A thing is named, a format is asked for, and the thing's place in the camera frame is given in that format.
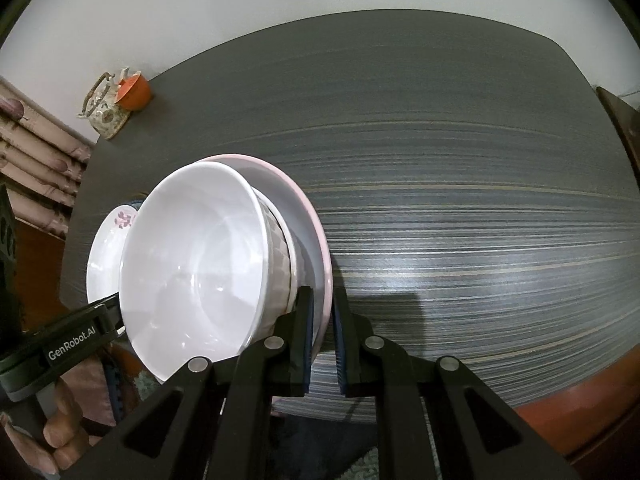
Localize white plate pink flowers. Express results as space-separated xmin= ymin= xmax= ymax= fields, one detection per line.
xmin=86 ymin=204 xmax=138 ymax=304

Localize white bowl pink base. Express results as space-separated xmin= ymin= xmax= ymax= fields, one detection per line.
xmin=119 ymin=162 xmax=290 ymax=382

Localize large pink bowl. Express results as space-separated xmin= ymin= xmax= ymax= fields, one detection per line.
xmin=204 ymin=154 xmax=333 ymax=358

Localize white bowl blue Dog print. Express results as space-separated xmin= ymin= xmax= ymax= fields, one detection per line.
xmin=253 ymin=188 xmax=304 ymax=312

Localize small blue floral plate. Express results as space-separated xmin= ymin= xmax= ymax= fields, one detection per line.
xmin=126 ymin=200 xmax=143 ymax=210

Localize person's left hand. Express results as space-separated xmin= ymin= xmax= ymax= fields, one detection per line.
xmin=1 ymin=378 xmax=91 ymax=476

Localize teal fuzzy sleeve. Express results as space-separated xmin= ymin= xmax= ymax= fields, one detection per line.
xmin=134 ymin=370 xmax=160 ymax=401

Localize beige patterned curtain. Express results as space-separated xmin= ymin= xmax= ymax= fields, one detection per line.
xmin=1 ymin=80 xmax=92 ymax=238

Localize floral ceramic teapot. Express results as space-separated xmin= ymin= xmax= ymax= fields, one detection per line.
xmin=77 ymin=73 xmax=130 ymax=140

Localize orange lidded cup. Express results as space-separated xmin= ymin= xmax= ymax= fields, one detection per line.
xmin=115 ymin=72 xmax=152 ymax=112

